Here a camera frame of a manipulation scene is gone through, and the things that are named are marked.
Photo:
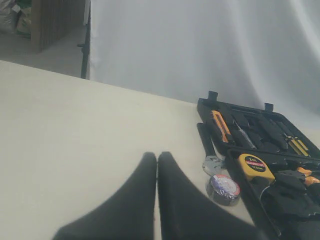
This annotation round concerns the white backdrop cloth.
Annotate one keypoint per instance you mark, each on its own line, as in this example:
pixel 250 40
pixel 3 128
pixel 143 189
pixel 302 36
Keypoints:
pixel 249 51

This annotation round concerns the wooden crate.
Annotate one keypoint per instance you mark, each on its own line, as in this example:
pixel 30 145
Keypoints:
pixel 52 20

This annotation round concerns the yellow tape measure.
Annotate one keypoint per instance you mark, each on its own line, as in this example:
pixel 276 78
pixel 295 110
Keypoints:
pixel 254 166

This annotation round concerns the orange handled pliers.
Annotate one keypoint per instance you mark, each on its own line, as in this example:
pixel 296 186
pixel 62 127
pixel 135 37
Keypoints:
pixel 305 175

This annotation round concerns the black electrical tape roll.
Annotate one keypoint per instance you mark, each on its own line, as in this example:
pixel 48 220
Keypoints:
pixel 223 190

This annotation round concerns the clear test pen screwdriver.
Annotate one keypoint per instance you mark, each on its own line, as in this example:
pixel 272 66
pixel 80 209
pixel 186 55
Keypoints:
pixel 245 135

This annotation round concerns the white sack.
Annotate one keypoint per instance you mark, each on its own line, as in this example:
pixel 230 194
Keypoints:
pixel 16 17

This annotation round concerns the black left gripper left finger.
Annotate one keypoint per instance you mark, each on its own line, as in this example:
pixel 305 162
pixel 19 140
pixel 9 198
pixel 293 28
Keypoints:
pixel 127 215

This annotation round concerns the yellow black screwdriver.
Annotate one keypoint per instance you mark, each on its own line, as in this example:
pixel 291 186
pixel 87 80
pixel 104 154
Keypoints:
pixel 297 145

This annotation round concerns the adjustable wrench black handle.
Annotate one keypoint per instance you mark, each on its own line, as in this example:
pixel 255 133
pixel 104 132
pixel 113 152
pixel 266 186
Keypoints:
pixel 212 164

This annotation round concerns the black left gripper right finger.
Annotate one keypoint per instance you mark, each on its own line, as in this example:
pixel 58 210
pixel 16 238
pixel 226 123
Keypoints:
pixel 186 214

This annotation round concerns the orange utility knife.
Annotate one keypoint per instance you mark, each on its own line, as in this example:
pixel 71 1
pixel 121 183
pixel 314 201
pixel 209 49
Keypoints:
pixel 220 122

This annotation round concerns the black plastic tool case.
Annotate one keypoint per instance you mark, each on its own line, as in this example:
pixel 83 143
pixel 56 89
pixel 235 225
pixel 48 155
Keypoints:
pixel 285 209

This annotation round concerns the black backdrop stand pole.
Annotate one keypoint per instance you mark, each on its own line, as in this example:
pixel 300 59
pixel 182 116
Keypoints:
pixel 85 47

